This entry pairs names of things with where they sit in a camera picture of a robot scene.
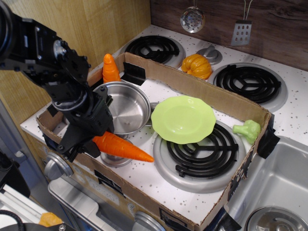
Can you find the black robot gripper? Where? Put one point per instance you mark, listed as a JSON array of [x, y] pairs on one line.
[[88, 116]]

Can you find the orange toy carrot green stem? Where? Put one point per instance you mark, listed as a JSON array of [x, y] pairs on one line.
[[110, 143]]

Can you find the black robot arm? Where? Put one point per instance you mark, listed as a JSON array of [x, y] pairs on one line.
[[37, 52]]

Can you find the upright orange toy carrot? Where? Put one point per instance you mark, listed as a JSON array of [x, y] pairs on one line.
[[110, 70]]

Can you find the light green plastic plate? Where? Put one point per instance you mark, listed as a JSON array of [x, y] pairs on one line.
[[183, 119]]

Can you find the silver oven knob left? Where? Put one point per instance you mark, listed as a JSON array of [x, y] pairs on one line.
[[56, 167]]

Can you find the silver oven knob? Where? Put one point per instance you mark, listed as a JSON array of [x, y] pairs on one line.
[[56, 167], [144, 222]]

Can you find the silver stovetop knob front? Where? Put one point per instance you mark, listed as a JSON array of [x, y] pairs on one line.
[[114, 161]]

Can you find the silver stovetop knob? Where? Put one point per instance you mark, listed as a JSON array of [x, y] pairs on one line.
[[114, 161], [211, 54]]

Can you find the stainless steel pot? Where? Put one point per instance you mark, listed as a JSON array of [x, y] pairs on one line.
[[129, 107]]

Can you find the black device left edge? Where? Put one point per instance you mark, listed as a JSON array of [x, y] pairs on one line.
[[10, 175]]

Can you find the orange object bottom left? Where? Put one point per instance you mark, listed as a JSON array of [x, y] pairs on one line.
[[49, 219]]

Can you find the silver oven knob right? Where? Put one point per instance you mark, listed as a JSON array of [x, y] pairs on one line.
[[144, 222]]

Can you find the front right black burner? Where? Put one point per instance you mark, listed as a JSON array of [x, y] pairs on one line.
[[203, 167]]

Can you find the orange toy pumpkin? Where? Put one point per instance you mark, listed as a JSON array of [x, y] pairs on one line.
[[197, 66]]

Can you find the silver stovetop knob back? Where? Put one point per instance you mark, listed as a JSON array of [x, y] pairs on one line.
[[211, 54]]

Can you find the green toy broccoli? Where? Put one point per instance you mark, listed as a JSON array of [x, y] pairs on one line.
[[250, 130]]

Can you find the hanging metal strainer ladle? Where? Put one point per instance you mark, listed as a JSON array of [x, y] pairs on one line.
[[192, 18]]

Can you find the back right black burner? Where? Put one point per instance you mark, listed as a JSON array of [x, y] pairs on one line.
[[255, 82]]

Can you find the hanging metal slotted spatula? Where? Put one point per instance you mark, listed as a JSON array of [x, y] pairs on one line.
[[242, 28]]

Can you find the stainless steel sink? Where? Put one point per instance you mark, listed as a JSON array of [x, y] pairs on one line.
[[279, 180]]

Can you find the silver sink drain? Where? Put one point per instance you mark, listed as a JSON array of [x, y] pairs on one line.
[[273, 218]]

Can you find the silver oven door handle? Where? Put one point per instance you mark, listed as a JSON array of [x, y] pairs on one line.
[[82, 206]]

